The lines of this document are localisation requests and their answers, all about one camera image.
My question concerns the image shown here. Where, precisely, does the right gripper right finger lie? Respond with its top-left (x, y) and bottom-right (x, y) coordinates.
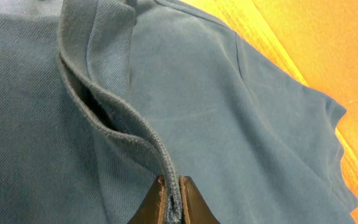
top-left (180, 176), bottom-right (220, 224)

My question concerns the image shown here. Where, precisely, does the blue polo shirt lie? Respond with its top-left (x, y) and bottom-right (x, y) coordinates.
top-left (0, 0), bottom-right (358, 224)

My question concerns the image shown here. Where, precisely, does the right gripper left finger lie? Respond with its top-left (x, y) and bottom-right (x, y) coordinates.
top-left (128, 176), bottom-right (167, 224)

